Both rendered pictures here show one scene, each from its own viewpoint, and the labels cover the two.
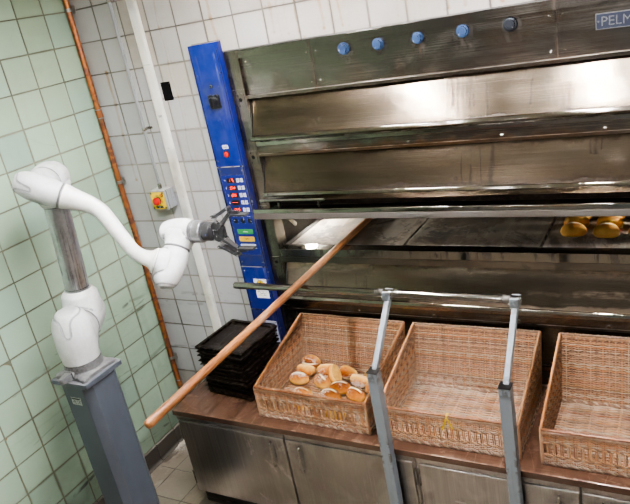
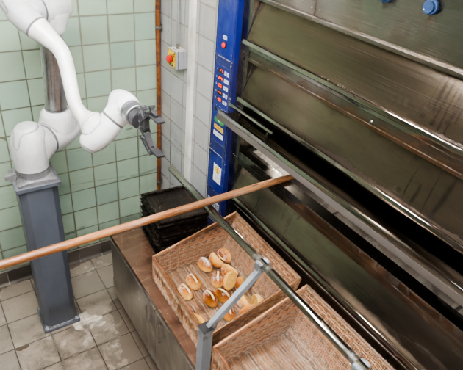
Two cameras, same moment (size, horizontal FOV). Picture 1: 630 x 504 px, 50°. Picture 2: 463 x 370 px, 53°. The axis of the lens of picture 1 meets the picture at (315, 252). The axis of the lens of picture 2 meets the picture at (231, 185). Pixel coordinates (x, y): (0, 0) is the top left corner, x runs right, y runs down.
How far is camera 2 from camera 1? 1.28 m
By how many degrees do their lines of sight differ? 23
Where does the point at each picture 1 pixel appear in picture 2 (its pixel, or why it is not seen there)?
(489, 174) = (433, 208)
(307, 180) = (275, 106)
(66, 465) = not seen: hidden behind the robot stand
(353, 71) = (351, 15)
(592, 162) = not seen: outside the picture
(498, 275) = (397, 303)
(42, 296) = not seen: hidden behind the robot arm
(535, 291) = (423, 346)
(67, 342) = (15, 151)
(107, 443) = (31, 237)
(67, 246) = (48, 71)
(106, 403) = (37, 209)
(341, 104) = (328, 46)
